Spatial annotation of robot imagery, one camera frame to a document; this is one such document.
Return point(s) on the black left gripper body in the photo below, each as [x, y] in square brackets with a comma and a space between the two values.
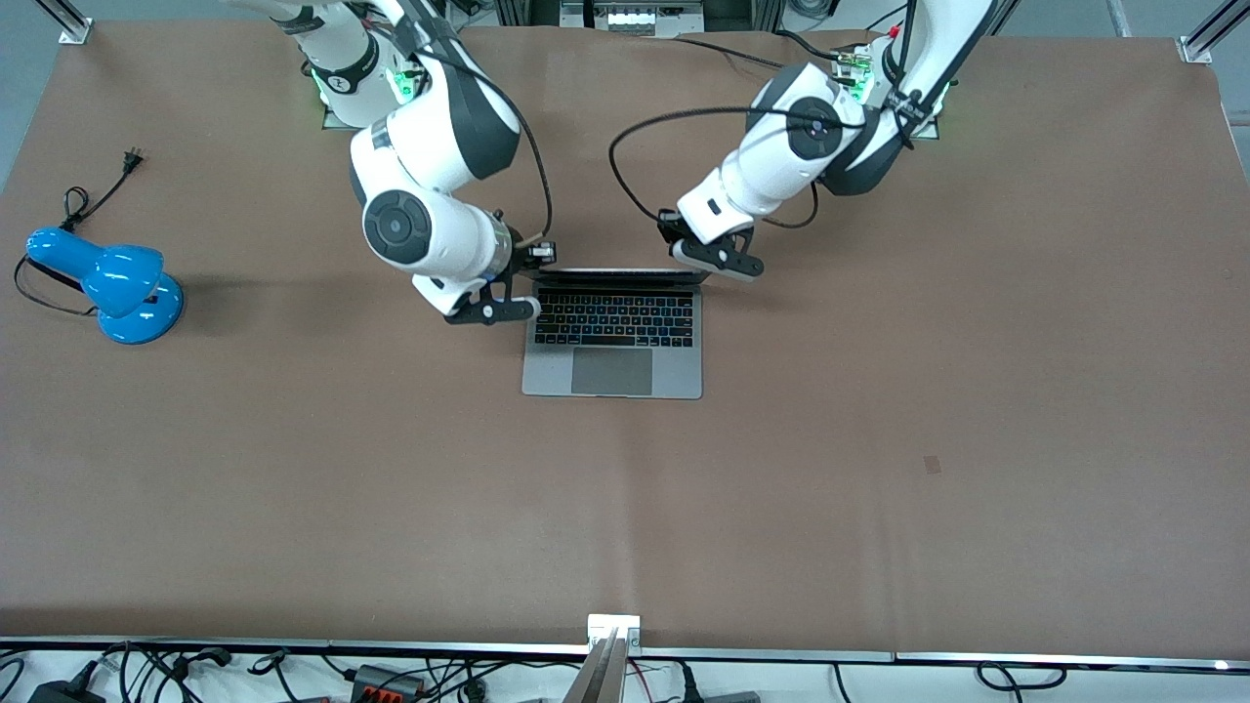
[671, 227]

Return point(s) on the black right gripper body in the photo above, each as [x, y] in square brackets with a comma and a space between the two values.
[523, 256]

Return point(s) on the silver grey laptop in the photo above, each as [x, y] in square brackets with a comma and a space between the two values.
[613, 371]

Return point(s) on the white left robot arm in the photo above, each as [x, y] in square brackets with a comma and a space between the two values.
[781, 166]

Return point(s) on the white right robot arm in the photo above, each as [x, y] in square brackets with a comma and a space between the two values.
[420, 127]

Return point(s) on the grey electrical terminal box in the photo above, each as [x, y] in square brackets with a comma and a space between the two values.
[635, 18]

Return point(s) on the brown table cover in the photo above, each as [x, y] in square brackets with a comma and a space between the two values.
[879, 537]

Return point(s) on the blue desk lamp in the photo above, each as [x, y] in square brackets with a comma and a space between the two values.
[127, 293]

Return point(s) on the black orange connector box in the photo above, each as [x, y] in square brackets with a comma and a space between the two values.
[386, 681]

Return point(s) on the metal table edge strip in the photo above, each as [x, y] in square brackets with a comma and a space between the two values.
[781, 654]

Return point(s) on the black power adapter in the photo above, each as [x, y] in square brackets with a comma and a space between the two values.
[63, 691]

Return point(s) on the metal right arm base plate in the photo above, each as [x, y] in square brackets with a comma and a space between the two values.
[422, 68]

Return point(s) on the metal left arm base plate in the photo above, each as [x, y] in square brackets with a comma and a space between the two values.
[928, 129]

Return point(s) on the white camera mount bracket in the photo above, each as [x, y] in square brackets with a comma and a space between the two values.
[601, 623]

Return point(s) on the aluminium camera pole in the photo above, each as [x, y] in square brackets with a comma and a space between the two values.
[596, 679]

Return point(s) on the aluminium frame corner post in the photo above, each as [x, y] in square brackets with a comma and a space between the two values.
[73, 27]
[1206, 39]

